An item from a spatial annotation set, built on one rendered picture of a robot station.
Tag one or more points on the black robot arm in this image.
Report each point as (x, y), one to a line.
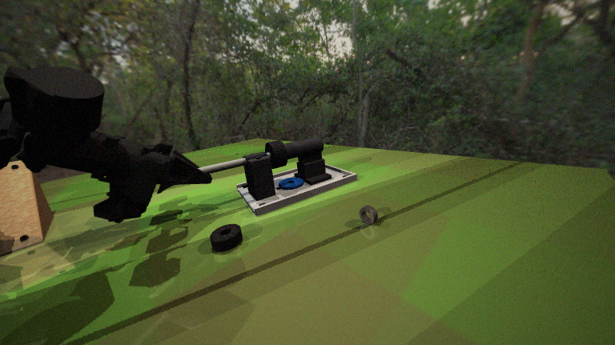
(62, 108)

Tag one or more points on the blue ring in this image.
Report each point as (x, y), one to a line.
(291, 183)

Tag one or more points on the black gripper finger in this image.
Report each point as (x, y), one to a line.
(183, 157)
(180, 172)

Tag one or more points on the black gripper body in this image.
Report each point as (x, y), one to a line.
(143, 165)

